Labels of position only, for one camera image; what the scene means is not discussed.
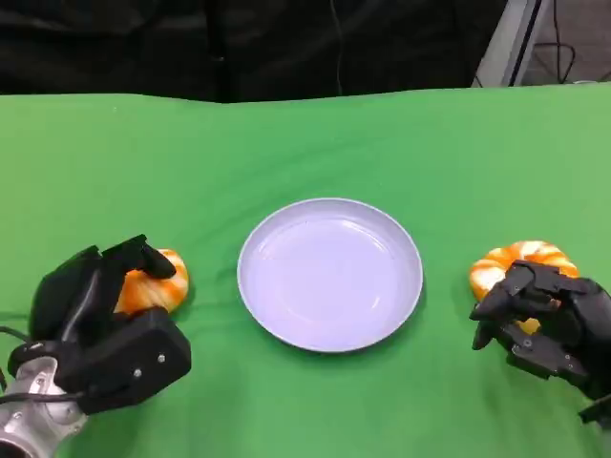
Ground lilac plate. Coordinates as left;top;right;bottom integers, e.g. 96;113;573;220
237;198;425;354

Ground black looped cable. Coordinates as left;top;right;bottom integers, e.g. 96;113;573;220
534;0;579;85

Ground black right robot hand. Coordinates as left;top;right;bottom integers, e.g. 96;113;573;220
469;259;611;401

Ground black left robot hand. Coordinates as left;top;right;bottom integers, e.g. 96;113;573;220
28;233;177;344

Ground black backdrop curtain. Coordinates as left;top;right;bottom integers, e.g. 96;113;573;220
0;0;510;104

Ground orange white toy bread roll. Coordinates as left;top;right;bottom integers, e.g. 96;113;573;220
114;246;192;316
470;240;579;335

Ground green table cloth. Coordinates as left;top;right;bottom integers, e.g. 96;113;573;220
0;81;611;458

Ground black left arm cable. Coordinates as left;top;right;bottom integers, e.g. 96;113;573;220
0;323;34;347

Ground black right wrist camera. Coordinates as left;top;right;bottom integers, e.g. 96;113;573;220
577;396;611;425

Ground grey metal frame post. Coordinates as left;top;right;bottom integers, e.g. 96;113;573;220
471;0;559;89

